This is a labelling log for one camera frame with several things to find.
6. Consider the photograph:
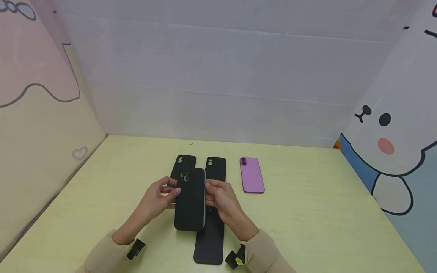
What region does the person's left hand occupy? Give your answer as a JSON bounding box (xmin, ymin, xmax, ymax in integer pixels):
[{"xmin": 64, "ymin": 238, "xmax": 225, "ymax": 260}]
[{"xmin": 136, "ymin": 176, "xmax": 182, "ymax": 227}]

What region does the purple smartphone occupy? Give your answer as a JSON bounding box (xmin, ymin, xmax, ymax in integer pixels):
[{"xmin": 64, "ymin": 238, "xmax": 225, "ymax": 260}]
[{"xmin": 239, "ymin": 157, "xmax": 266, "ymax": 194}]

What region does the person's right hand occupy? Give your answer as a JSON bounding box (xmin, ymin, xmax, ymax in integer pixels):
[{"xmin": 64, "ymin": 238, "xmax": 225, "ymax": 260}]
[{"xmin": 205, "ymin": 180, "xmax": 256, "ymax": 235}]

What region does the person's left forearm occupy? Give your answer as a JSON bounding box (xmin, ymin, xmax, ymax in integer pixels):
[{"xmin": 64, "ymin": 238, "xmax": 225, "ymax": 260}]
[{"xmin": 74, "ymin": 212, "xmax": 152, "ymax": 273}]

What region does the black wrist band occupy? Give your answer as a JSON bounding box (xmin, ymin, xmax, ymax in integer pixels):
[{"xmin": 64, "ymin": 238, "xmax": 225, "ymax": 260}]
[
  {"xmin": 126, "ymin": 238, "xmax": 147, "ymax": 261},
  {"xmin": 224, "ymin": 244, "xmax": 247, "ymax": 270}
]

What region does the person's right forearm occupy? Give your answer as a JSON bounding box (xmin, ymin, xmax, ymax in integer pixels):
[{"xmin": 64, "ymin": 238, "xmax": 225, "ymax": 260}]
[{"xmin": 236, "ymin": 224, "xmax": 298, "ymax": 273}]

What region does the black phone case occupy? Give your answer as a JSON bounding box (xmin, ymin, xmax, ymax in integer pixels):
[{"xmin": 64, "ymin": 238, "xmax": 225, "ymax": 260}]
[
  {"xmin": 170, "ymin": 154, "xmax": 197, "ymax": 182},
  {"xmin": 193, "ymin": 208, "xmax": 225, "ymax": 265},
  {"xmin": 205, "ymin": 157, "xmax": 227, "ymax": 183}
]

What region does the black phone with case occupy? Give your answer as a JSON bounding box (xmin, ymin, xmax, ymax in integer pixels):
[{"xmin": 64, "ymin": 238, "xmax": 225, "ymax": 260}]
[{"xmin": 174, "ymin": 168, "xmax": 206, "ymax": 232}]

